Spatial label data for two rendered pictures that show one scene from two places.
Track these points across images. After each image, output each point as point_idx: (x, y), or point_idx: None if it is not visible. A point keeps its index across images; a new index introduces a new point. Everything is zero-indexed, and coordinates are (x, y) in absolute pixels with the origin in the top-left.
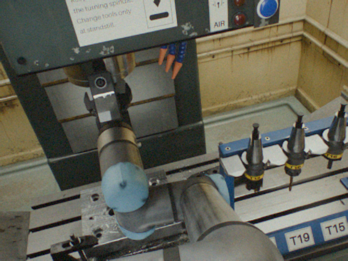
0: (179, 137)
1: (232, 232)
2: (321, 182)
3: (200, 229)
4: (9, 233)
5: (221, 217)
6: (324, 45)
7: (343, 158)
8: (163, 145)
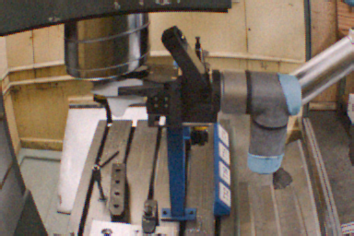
0: (27, 215)
1: None
2: (165, 150)
3: (345, 48)
4: None
5: (340, 41)
6: (36, 79)
7: (146, 129)
8: (25, 232)
